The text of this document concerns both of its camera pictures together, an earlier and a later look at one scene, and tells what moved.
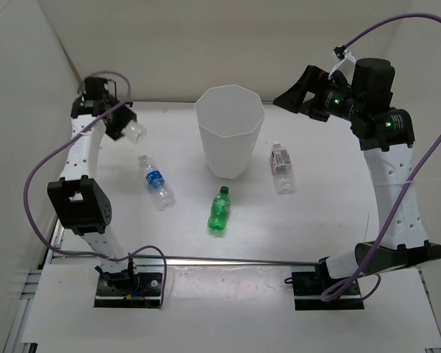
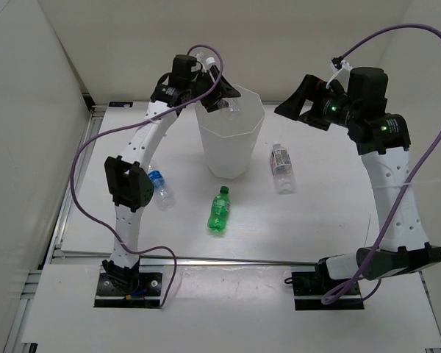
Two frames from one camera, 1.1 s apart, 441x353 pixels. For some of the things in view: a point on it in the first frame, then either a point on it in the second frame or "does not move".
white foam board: x=229 y=307 does not move
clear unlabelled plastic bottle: x=134 y=132 → x=231 y=108
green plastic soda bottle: x=220 y=209 does not move
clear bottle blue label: x=158 y=187 does not move
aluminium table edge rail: x=187 y=258 does not move
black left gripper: x=125 y=116 → x=224 y=90
